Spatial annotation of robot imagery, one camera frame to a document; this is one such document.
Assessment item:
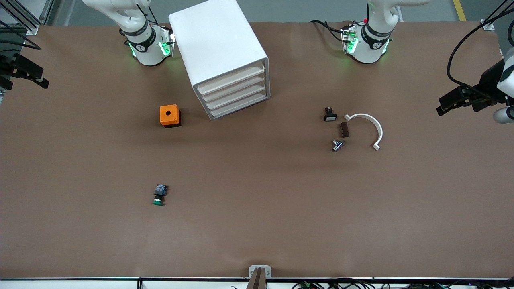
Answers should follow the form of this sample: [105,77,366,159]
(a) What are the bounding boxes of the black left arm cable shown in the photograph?
[447,0,514,103]

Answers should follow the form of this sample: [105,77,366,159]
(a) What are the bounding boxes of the orange box with hole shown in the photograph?
[159,104,182,128]

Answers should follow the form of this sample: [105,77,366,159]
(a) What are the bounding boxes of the white curved plastic bracket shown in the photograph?
[345,113,383,151]

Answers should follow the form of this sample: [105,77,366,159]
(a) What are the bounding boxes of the black base cable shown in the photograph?
[309,19,347,43]

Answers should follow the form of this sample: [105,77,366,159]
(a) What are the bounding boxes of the brown table mat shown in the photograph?
[0,20,514,279]

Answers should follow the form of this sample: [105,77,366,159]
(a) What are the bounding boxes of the tangled black cables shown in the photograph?
[231,279,514,289]

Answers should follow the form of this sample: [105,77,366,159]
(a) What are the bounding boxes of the brown upright bar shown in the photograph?
[247,268,267,289]

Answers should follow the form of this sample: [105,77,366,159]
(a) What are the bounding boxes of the aluminium frame profile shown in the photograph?
[481,0,514,32]
[0,0,55,36]

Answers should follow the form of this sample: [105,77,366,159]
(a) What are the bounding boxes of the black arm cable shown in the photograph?
[447,0,514,103]
[0,20,41,51]

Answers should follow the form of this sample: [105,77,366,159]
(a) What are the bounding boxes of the right arm base connector panel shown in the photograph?
[161,25,176,57]

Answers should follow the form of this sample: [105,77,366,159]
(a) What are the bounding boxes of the green push button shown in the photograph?
[153,184,168,206]

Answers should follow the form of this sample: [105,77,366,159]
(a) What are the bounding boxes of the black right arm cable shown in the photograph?
[0,20,41,51]

